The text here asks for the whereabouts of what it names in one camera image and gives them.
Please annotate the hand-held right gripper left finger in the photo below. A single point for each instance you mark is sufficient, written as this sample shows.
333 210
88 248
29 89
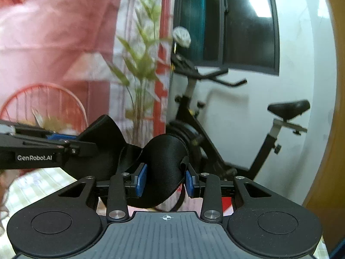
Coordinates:
141 179

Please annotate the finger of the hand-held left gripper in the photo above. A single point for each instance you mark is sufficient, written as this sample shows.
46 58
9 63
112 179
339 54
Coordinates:
63 136
78 147

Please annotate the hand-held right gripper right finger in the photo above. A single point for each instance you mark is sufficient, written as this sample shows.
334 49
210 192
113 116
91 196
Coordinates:
189 183

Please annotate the black satin eye mask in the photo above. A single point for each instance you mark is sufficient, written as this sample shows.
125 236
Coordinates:
159 164

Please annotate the red strawberry print box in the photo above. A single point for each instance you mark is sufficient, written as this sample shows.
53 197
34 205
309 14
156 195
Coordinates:
227 204

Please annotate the checked cartoon bed sheet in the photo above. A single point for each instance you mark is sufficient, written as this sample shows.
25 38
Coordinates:
35 186

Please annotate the black exercise bike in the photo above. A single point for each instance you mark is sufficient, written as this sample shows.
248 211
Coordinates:
194 137

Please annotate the red white printed fabric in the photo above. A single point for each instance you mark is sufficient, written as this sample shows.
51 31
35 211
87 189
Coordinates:
67 45

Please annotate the wooden door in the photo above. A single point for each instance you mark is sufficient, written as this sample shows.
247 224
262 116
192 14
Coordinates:
331 113

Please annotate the dark framed window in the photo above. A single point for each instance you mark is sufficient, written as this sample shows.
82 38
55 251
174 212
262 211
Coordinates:
237 24

